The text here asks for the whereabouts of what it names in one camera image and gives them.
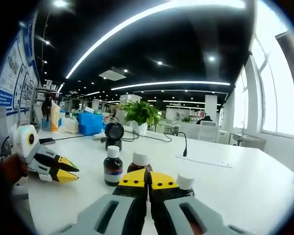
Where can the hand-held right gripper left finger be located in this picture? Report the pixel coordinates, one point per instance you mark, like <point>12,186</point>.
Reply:
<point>107,210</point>

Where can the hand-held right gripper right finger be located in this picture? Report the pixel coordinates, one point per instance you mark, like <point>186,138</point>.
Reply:
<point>176,210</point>

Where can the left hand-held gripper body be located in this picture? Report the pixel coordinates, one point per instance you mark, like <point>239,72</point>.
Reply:
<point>23,139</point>

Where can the small dark medicine bottle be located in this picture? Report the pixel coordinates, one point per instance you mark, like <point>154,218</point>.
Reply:
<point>185,181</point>
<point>112,169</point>

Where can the tall red medicine bottle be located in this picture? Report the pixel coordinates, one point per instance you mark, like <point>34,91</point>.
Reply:
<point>140,159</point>

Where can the black flat device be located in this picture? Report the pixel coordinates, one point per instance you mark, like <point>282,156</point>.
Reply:
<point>47,141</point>

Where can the white plastic bag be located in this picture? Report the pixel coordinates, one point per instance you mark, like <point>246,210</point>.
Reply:
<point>69,126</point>

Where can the tall beige paper box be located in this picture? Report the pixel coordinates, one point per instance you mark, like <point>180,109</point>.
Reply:
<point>55,117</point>

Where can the metal storage shelf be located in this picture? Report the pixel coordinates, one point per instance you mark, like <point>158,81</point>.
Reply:
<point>42,91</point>

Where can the white power strip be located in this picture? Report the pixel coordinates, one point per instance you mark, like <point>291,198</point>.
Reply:
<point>210,162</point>

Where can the white table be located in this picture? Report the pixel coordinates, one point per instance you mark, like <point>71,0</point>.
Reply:
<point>235,191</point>

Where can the black barcode scanner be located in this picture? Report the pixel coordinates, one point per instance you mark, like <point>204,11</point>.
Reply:
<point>114,132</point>

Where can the white office chair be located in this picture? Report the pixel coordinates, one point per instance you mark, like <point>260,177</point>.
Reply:
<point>209,132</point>

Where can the green potted plant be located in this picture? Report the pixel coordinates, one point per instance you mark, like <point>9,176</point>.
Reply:
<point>139,112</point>

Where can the steel sink with faucet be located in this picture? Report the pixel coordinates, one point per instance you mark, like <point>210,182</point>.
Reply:
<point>250,140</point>

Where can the ceiling air vent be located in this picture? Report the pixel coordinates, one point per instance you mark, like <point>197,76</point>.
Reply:
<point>112,75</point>

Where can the ceiling light strip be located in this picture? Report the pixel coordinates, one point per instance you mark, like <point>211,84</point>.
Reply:
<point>171,84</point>

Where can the long curved ceiling light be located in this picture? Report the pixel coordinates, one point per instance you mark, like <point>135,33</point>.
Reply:
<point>127,29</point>

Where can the blue white wall poster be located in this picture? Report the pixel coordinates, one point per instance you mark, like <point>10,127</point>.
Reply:
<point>12,73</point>

